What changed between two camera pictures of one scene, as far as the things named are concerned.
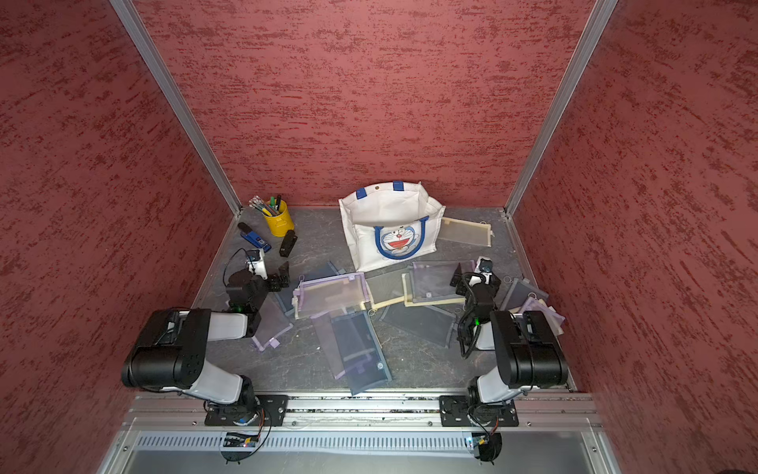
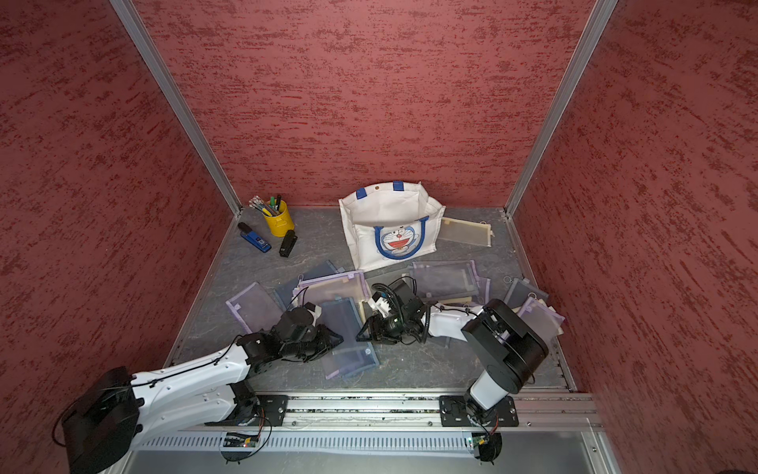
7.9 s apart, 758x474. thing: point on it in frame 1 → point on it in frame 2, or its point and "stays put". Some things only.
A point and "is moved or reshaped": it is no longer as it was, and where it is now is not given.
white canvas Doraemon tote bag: [392, 224] stays put
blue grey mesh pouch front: [363, 359] is moved or reshaped
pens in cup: [271, 209] stays put
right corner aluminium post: [601, 14] stays put
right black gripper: [464, 280] → [381, 332]
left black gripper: [276, 285] → [325, 344]
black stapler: [288, 243] stays put
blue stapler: [247, 233] stays put
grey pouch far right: [519, 291] stays put
